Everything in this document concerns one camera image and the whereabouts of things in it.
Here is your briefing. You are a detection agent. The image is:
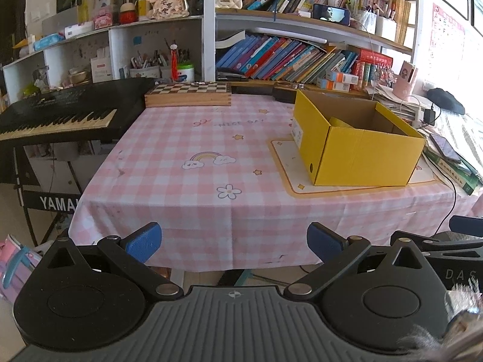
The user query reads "dark brown clasp case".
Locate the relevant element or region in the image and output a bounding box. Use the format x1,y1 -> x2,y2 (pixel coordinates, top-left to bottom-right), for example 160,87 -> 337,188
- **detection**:
272,82 -> 303,105

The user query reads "black cable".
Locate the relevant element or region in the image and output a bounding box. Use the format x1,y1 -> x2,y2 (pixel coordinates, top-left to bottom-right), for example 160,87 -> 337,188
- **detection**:
434,181 -> 458,237

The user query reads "wooden chessboard box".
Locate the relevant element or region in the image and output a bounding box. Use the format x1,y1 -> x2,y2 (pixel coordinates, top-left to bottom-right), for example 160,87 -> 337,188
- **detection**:
145,83 -> 232,108

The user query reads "black electronic keyboard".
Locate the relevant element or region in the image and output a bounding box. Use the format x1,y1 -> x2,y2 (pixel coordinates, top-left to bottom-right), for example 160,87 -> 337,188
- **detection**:
0,78 -> 155,146

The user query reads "row of blue books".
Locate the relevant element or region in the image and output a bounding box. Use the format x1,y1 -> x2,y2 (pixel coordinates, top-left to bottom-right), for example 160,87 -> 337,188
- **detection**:
216,33 -> 360,84

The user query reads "white pen container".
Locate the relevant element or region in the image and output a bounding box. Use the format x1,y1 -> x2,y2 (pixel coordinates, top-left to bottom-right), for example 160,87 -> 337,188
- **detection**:
375,17 -> 397,42
351,9 -> 376,33

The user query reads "red dictionary set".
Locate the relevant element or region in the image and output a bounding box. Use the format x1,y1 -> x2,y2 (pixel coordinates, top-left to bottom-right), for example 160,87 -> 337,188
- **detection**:
353,48 -> 394,90

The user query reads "green thick book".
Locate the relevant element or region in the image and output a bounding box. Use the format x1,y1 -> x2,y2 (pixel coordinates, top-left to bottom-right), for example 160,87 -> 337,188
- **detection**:
423,151 -> 482,196

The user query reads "stack of papers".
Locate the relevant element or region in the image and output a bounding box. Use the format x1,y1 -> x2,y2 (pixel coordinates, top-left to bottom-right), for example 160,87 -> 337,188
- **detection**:
364,83 -> 435,122

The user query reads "pink cartoon card box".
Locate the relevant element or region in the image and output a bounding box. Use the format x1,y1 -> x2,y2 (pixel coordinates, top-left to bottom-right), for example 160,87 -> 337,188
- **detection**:
92,11 -> 114,30

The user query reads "yellow cardboard box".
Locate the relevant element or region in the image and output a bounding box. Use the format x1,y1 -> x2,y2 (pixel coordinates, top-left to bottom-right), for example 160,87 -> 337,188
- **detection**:
290,90 -> 427,187

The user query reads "person's right forearm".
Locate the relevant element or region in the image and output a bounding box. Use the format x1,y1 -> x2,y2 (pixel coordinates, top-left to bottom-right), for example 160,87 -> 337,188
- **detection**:
398,284 -> 483,362

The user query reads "white paper box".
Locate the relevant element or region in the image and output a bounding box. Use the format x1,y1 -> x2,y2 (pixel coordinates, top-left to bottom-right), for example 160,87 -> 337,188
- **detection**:
90,56 -> 113,83

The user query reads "pink wall poster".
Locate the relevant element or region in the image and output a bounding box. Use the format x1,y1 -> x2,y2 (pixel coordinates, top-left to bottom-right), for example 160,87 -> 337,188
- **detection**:
431,4 -> 469,69

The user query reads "red bottle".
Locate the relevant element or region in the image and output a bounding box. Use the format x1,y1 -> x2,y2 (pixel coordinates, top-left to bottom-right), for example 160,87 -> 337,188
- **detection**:
170,41 -> 180,82

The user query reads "red jar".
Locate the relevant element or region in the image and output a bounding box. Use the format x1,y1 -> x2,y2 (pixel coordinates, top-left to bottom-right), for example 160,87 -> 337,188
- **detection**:
120,0 -> 137,24

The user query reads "white tub green lid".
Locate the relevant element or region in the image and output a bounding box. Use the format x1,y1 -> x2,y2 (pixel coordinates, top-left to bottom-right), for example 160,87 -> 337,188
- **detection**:
177,63 -> 196,83

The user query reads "white bookshelf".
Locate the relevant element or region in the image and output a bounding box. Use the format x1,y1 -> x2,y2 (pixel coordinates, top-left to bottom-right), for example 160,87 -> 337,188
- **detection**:
2,0 -> 420,103

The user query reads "black keyboard stand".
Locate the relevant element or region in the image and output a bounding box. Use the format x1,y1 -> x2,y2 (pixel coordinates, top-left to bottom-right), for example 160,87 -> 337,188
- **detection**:
13,145 -> 82,248

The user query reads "dark smartphone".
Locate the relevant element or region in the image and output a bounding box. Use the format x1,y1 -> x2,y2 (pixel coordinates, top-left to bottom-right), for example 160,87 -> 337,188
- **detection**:
430,134 -> 462,164

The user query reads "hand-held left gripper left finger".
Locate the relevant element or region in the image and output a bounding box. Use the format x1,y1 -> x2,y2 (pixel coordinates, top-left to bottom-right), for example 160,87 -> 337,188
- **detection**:
38,222 -> 185,297

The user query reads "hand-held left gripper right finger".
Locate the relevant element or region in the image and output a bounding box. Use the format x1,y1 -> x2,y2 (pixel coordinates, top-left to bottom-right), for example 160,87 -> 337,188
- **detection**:
283,222 -> 443,298

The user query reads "orange white small box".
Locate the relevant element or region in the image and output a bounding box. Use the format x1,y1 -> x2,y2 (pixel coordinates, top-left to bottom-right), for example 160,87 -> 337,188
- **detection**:
316,78 -> 352,92
325,70 -> 359,84

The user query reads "pen holder with pens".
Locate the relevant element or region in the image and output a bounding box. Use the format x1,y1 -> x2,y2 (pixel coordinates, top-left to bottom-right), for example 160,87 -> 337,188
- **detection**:
130,51 -> 171,80

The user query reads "phone playing video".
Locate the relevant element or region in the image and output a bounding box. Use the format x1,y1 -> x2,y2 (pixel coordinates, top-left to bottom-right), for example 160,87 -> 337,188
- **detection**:
313,3 -> 352,27

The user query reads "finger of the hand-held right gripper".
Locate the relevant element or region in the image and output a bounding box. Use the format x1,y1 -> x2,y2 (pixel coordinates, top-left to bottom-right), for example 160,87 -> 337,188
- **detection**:
390,216 -> 483,253

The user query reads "pink cylinder holder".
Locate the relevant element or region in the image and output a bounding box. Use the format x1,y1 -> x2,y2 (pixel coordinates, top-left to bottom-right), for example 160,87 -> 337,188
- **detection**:
392,60 -> 419,99

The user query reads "blue tissue pack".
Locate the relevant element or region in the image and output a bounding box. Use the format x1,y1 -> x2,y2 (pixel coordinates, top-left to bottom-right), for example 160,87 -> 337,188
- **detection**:
33,33 -> 66,52

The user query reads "white orange-edged desk mat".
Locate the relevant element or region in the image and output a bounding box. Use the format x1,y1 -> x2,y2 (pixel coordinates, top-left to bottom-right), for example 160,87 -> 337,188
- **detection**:
267,138 -> 448,196

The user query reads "pink blue school bag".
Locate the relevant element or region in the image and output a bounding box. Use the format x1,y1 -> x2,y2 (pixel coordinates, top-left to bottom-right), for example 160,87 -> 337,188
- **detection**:
0,234 -> 43,303

